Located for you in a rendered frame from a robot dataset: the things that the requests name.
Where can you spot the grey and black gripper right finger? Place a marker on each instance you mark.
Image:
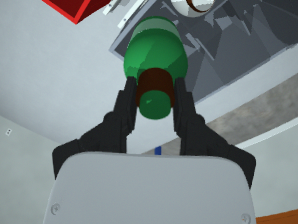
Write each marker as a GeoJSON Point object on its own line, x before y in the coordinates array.
{"type": "Point", "coordinates": [199, 139]}

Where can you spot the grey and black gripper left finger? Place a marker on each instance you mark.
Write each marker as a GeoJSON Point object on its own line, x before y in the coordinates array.
{"type": "Point", "coordinates": [110, 135]}

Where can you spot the grey crate with dividers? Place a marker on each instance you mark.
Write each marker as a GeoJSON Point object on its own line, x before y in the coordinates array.
{"type": "Point", "coordinates": [240, 36]}

